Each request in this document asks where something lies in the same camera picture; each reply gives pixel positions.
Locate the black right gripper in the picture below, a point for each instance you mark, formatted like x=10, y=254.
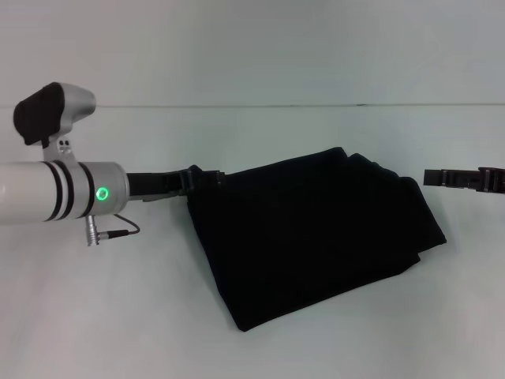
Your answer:
x=493, y=179

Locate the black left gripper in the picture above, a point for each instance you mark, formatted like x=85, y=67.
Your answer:
x=154, y=185

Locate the black t-shirt with white print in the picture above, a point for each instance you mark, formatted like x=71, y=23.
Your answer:
x=315, y=237

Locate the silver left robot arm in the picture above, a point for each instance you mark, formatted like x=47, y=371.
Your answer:
x=59, y=189

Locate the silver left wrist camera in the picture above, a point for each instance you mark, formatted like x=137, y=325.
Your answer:
x=51, y=110

